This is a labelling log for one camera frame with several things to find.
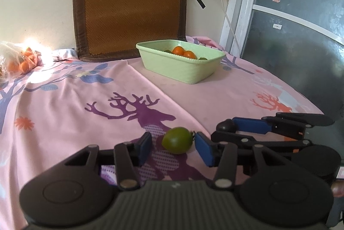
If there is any green plastic basin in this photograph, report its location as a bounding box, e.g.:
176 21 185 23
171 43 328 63
136 40 226 84

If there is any large orange mandarin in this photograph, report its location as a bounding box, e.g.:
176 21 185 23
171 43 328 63
172 45 185 56

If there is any dark purple tomato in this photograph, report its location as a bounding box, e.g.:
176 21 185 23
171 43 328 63
216 119 237 133

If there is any person right hand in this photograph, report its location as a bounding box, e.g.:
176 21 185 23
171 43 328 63
331 181 344 198

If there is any pink deer print tablecloth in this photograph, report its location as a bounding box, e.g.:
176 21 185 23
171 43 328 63
1 49 319 229

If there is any frosted glass door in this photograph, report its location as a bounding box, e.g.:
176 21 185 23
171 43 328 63
220 0 343 119

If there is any clear bag of oranges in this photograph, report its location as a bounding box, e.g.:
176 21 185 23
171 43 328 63
1 41 41 83

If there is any brown woven seat cushion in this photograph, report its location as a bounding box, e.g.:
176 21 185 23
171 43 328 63
72 0 187 62

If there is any white power cable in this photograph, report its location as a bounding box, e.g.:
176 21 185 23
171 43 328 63
205 0 243 57

